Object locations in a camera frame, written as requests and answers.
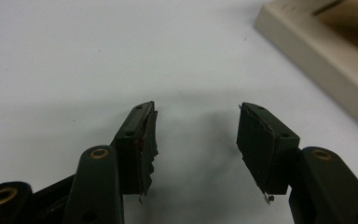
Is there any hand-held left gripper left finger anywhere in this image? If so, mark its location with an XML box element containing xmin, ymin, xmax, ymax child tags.
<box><xmin>110</xmin><ymin>101</ymin><xmax>159</xmax><ymax>198</ymax></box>

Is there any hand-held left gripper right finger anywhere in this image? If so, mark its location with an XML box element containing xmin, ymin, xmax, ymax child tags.
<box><xmin>236</xmin><ymin>102</ymin><xmax>301</xmax><ymax>205</ymax></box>

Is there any light wooden picture frame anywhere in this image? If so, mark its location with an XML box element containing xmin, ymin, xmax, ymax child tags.
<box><xmin>254</xmin><ymin>0</ymin><xmax>358</xmax><ymax>138</ymax></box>

